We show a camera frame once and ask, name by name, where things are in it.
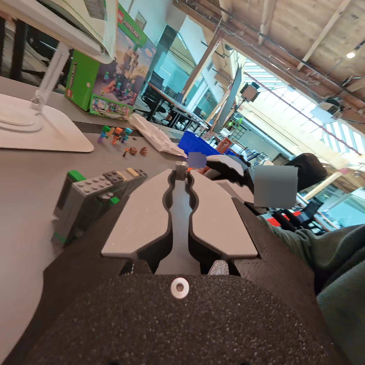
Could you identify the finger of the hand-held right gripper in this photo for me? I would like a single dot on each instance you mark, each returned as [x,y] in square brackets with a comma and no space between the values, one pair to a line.
[242,194]
[228,164]

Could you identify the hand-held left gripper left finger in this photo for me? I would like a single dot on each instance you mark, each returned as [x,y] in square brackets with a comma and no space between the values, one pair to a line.
[139,219]

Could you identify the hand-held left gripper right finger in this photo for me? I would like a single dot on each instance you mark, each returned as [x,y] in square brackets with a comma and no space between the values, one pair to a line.
[222,225]

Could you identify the small orange brick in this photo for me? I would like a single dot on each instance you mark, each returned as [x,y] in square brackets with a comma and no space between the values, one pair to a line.
[203,170]

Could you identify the small grey brick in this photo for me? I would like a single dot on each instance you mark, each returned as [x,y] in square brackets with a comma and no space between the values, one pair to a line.
[180,170]

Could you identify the grey and green brick build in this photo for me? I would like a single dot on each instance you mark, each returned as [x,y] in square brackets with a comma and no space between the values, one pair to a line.
[85,199]

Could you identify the grey desk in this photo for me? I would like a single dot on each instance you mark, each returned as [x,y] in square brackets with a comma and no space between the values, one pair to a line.
[34,185]

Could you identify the orange box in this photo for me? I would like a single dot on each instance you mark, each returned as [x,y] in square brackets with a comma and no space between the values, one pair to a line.
[223,145]

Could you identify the blue plastic bin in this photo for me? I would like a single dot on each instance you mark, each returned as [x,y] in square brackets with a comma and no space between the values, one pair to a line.
[196,142]

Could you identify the small brown brick chest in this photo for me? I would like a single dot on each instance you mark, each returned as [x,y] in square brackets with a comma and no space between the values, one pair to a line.
[143,151]
[133,151]

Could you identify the black studio light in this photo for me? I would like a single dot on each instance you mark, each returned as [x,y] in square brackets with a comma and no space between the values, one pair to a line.
[249,92]

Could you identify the long background table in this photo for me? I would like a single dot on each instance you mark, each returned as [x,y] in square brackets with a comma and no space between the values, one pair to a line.
[176,104]

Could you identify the large white paper bag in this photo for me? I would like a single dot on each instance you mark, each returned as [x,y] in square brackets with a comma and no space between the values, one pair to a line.
[154,134]

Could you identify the orange toy figure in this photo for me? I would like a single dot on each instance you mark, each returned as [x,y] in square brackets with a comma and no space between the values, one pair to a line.
[117,137]

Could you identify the teal-headed toy figure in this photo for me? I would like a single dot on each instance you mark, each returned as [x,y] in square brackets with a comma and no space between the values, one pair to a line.
[127,134]

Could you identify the green-headed toy figure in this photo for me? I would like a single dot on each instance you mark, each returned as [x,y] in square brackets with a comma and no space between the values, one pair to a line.
[104,135]

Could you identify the white wooden book stand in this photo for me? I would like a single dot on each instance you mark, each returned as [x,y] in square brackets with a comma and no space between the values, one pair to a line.
[51,131]

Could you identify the green toy box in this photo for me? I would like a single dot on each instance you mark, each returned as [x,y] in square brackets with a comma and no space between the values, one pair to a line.
[114,82]

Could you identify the person's torso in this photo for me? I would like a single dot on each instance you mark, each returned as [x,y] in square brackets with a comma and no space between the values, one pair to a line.
[345,313]

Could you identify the open instruction booklet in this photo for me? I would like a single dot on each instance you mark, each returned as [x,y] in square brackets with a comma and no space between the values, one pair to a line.
[94,25]

